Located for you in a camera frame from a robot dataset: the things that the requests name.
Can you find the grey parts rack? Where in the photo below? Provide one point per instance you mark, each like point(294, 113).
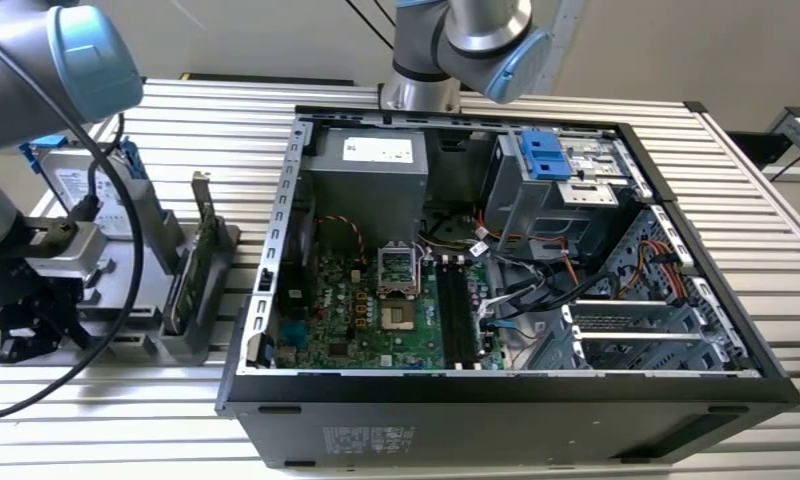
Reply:
point(186, 350)

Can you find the grey power supply unit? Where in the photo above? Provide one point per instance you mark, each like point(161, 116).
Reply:
point(366, 200)

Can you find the metal optical drive cage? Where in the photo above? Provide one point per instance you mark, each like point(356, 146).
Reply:
point(526, 200)

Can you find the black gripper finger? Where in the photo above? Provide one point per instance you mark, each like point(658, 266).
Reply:
point(66, 315)
point(9, 345)

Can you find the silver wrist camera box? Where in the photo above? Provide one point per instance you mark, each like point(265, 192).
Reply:
point(73, 250)

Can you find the metal disk bay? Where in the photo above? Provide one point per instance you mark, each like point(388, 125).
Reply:
point(640, 336)

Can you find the perforated metal strip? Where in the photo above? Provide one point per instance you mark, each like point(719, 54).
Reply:
point(566, 30)

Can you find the RAM slot with white clips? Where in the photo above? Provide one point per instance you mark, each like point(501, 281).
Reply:
point(454, 315)

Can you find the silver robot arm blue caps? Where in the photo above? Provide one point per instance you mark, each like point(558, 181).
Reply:
point(6, 110)

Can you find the black case fan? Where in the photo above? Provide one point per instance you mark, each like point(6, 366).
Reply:
point(302, 240)

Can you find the hard disk in blue carrier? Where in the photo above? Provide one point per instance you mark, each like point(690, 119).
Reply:
point(62, 182)

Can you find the green motherboard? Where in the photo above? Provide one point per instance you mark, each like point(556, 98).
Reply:
point(346, 320)

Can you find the black open PC case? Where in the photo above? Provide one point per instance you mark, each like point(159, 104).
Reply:
point(440, 430)

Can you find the black box beside table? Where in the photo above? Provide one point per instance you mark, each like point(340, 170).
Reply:
point(760, 147)

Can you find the CPU socket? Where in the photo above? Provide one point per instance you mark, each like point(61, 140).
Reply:
point(400, 315)

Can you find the green graphics card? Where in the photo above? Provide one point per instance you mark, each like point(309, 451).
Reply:
point(195, 260)

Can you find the blue plastic drive latch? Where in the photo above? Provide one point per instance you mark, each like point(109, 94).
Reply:
point(542, 155)

